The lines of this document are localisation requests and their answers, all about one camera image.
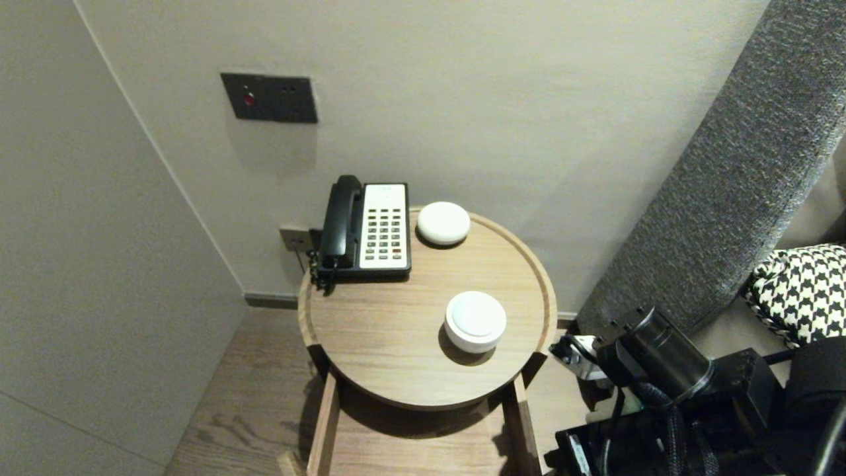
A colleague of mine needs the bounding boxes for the beige bed linen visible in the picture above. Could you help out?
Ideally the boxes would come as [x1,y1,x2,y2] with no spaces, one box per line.
[687,142,846,374]

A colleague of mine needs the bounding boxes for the grey wall baseboard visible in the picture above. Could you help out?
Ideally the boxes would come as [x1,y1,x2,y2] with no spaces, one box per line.
[245,293,579,326]

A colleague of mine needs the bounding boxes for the houndstooth black white pillow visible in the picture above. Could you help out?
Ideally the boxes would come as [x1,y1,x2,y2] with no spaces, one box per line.
[744,243,846,350]

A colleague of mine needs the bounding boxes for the curved wooden table drawer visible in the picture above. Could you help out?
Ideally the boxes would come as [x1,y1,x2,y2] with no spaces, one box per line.
[278,369,548,476]

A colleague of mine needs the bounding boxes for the white round lidded jar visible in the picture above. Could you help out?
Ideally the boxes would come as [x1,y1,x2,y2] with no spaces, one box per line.
[444,291,508,354]

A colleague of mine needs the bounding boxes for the dark wall plate small holes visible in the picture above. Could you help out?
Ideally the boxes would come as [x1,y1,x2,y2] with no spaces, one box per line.
[269,76,319,124]

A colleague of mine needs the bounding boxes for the white keypad telephone base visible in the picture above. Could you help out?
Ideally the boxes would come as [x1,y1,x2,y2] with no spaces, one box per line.
[316,183,412,282]

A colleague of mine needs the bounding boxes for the white domed round speaker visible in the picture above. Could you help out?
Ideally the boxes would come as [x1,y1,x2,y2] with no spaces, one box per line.
[416,202,471,247]

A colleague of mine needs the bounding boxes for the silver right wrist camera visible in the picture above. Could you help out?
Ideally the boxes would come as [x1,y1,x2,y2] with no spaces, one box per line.
[549,334,610,382]

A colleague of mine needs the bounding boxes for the grey fabric headboard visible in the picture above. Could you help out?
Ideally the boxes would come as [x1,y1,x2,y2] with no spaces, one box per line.
[576,0,846,335]

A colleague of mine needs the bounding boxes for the beige wall jack plate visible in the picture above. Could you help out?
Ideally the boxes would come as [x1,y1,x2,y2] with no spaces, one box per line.
[279,227,311,253]

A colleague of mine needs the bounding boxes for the black telephone handset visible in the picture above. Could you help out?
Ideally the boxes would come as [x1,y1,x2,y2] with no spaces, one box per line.
[319,175,364,268]

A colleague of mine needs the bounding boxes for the dark switch plate red light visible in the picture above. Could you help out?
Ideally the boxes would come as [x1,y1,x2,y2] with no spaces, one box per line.
[220,73,271,122]

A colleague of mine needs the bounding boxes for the black coiled handset cord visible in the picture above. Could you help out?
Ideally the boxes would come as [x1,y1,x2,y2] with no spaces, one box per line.
[306,250,335,293]

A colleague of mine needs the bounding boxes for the round wooden side table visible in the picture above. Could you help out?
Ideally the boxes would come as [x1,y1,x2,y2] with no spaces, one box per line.
[297,206,557,412]

